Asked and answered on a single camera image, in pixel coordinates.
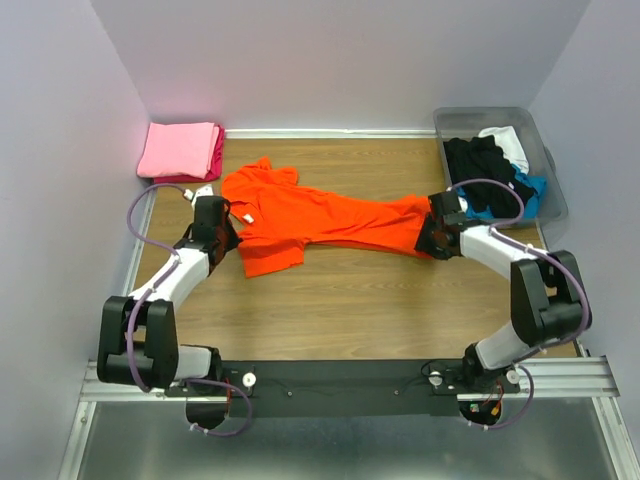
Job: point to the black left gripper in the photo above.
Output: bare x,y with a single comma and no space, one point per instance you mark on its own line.
234,238

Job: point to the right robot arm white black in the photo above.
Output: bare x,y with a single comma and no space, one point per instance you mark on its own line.
548,302

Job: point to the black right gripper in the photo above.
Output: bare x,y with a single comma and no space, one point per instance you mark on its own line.
424,243

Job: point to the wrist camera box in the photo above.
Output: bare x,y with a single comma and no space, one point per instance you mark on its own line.
210,211
445,206

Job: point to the orange t shirt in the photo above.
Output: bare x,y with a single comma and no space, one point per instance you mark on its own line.
281,218

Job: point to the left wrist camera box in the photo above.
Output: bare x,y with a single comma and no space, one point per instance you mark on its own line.
210,211

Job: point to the aluminium front rail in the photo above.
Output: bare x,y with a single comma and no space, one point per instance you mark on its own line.
545,378

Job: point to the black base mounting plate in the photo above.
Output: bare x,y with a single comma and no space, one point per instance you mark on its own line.
290,389

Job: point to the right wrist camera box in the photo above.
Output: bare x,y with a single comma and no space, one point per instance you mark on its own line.
445,206

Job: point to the blue shirt in bin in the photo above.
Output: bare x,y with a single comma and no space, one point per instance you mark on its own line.
518,197

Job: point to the clear plastic bin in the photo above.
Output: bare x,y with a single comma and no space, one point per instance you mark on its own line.
466,122

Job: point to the white shirt in bin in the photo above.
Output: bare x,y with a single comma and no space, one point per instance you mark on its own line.
506,138

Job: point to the black shirt in bin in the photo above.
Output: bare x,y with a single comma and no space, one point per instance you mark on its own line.
478,158

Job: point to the folded light pink shirt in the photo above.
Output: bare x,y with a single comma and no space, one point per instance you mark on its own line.
179,150

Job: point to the folded magenta shirt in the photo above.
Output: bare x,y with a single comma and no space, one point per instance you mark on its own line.
215,168

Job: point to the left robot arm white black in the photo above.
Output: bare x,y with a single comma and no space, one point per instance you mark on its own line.
138,343

